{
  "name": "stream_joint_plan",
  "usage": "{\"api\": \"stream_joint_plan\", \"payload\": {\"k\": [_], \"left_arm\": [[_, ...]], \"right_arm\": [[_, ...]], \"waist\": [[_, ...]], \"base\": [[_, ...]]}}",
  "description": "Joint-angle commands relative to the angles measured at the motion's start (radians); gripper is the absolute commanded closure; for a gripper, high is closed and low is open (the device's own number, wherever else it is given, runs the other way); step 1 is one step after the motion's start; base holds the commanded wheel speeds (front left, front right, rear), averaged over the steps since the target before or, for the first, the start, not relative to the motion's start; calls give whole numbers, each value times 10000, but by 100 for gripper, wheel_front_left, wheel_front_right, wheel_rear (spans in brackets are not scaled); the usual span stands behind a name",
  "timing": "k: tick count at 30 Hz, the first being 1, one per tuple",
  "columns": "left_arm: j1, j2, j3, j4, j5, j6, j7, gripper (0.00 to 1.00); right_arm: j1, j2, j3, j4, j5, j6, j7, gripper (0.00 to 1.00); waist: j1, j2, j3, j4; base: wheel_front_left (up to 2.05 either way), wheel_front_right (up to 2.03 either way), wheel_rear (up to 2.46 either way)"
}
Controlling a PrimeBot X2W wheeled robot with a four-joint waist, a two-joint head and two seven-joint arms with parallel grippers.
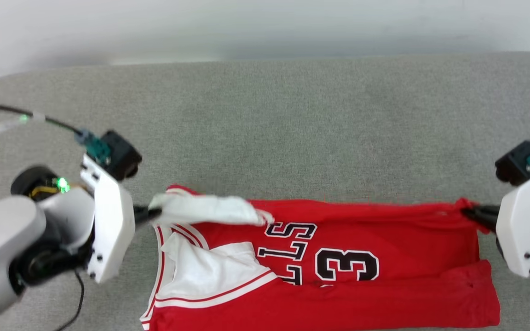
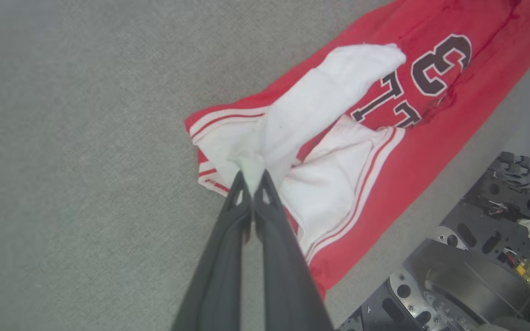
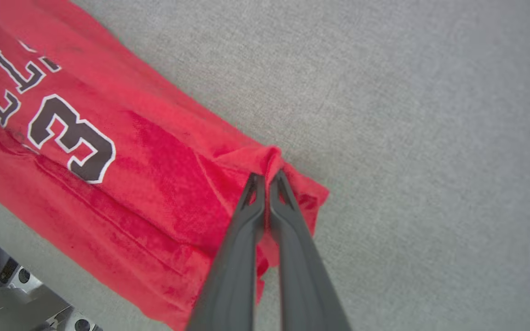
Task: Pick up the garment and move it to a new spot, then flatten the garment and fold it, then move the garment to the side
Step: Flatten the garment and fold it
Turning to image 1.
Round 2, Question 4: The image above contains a left camera cable teal plug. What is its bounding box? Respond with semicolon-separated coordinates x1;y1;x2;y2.
0;100;112;167

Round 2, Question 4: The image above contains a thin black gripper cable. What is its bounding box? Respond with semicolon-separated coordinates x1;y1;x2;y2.
56;270;86;331

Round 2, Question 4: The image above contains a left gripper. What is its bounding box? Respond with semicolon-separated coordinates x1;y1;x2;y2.
10;165;162;295

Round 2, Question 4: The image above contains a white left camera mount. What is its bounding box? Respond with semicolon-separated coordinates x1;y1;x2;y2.
80;154;136;284

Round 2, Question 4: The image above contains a red basketball jersey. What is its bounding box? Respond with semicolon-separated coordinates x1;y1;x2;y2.
140;184;501;331

